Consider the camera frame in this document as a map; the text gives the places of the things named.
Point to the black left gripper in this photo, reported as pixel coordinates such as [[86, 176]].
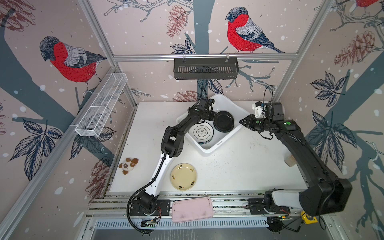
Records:
[[213, 116]]

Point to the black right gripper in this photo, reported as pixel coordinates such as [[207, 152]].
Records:
[[251, 118]]

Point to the white plate black rim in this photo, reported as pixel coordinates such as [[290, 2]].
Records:
[[202, 133]]

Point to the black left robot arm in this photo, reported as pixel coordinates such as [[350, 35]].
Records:
[[171, 146]]

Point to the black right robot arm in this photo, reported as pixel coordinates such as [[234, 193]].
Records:
[[326, 192]]

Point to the white plastic bin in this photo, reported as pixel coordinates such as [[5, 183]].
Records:
[[222, 103]]

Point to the small glass jar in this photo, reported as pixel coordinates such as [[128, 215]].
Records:
[[290, 161]]

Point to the yellow plate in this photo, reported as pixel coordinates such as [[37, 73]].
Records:
[[183, 177]]

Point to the brown mushroom figurine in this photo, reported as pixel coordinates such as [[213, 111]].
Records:
[[128, 164]]

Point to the pink pad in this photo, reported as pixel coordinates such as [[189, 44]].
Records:
[[192, 210]]

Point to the yellow tape measure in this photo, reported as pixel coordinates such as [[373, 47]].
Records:
[[308, 219]]

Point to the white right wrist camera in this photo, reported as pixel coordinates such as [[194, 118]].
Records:
[[258, 108]]

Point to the black hanging wire basket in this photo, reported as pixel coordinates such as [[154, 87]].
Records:
[[206, 69]]

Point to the horizontal aluminium rail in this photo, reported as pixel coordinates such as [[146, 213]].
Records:
[[164, 58]]

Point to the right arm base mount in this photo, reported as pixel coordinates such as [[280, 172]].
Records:
[[264, 205]]

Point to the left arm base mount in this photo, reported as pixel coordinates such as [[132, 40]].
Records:
[[148, 205]]

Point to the white mesh wire shelf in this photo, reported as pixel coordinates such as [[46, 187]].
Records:
[[94, 120]]

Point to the aluminium frame post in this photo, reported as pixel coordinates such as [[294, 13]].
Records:
[[101, 37]]

